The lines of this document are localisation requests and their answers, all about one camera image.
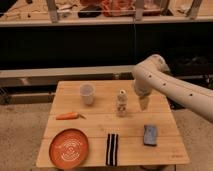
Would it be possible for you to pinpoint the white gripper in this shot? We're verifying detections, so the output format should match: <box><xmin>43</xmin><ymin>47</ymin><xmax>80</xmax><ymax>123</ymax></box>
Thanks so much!
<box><xmin>133</xmin><ymin>80</ymin><xmax>152</xmax><ymax>111</ymax></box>

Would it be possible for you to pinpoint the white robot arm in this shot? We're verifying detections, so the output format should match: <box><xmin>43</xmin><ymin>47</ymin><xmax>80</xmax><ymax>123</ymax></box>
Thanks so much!
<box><xmin>132</xmin><ymin>54</ymin><xmax>213</xmax><ymax>123</ymax></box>

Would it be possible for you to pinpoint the blue sponge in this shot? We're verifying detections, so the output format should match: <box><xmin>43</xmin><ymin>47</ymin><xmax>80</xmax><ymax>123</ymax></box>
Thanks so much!
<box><xmin>143</xmin><ymin>125</ymin><xmax>157</xmax><ymax>146</ymax></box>

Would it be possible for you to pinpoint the black white striped cloth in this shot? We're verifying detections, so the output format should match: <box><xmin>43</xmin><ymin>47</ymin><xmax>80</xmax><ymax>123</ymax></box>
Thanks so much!
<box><xmin>105</xmin><ymin>134</ymin><xmax>118</xmax><ymax>166</ymax></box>

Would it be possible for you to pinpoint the clear plastic cup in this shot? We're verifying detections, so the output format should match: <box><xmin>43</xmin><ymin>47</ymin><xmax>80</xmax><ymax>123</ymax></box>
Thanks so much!
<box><xmin>80</xmin><ymin>83</ymin><xmax>95</xmax><ymax>105</ymax></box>

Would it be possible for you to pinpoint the orange carrot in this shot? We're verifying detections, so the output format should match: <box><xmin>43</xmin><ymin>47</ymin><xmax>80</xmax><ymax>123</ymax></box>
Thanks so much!
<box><xmin>56</xmin><ymin>112</ymin><xmax>86</xmax><ymax>120</ymax></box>

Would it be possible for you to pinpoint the orange plate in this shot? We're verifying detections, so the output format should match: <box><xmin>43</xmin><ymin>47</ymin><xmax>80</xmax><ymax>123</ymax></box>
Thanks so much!
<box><xmin>49</xmin><ymin>128</ymin><xmax>89</xmax><ymax>170</ymax></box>

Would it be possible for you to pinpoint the red cloth on shelf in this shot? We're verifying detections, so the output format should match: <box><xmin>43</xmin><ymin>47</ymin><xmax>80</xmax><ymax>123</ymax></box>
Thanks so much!
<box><xmin>101</xmin><ymin>0</ymin><xmax>135</xmax><ymax>17</ymax></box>

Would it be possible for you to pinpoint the wooden bench rail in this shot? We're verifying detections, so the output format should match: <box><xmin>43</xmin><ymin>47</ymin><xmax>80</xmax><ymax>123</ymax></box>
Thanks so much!
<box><xmin>0</xmin><ymin>65</ymin><xmax>133</xmax><ymax>87</ymax></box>

